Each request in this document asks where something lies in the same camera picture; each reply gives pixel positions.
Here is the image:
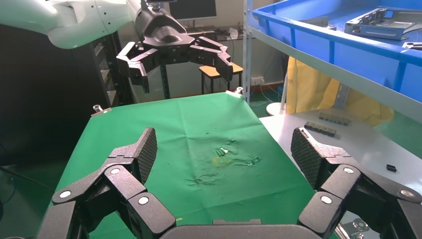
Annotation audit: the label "blue plastic bin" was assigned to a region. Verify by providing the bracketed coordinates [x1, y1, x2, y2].
[252, 0, 422, 103]

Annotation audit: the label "black partition panel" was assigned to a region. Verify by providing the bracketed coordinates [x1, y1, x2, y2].
[0, 23, 109, 166]

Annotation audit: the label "black equipment rack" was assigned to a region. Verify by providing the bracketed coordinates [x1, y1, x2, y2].
[89, 31, 136, 108]

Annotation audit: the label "yellow fabric cover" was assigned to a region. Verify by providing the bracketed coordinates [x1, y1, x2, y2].
[286, 56, 395, 127]

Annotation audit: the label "machined grey metal part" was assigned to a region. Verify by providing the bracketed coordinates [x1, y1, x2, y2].
[344, 7, 422, 41]
[401, 41, 422, 51]

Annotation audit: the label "black device box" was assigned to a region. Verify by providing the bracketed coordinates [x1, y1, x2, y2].
[184, 25, 231, 37]

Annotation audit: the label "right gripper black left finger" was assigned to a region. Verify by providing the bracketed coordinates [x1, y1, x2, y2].
[35, 127, 177, 239]

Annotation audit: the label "white metal shelf board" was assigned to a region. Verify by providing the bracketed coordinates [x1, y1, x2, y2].
[250, 26, 422, 123]

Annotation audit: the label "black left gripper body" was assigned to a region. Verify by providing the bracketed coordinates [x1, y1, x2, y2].
[134, 0, 196, 66]

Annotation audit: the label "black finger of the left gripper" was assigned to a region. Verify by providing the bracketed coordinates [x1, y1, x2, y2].
[116, 41, 160, 94]
[189, 36, 234, 83]

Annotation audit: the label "green cloth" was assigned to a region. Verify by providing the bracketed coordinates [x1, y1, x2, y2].
[52, 92, 317, 239]

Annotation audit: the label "white round stand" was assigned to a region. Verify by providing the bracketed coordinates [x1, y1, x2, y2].
[265, 71, 289, 117]

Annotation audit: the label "black computer monitor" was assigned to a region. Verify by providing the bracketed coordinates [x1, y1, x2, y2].
[168, 0, 217, 21]

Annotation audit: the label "wooden stool black legs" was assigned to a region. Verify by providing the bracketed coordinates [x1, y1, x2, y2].
[199, 62, 244, 95]

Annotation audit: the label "grey metal link strip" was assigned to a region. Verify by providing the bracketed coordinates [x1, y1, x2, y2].
[318, 112, 352, 126]
[304, 121, 337, 137]

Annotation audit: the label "perforated white shelf post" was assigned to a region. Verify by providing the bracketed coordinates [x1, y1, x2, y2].
[242, 0, 254, 104]

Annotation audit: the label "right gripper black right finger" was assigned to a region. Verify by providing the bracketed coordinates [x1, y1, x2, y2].
[290, 127, 422, 239]

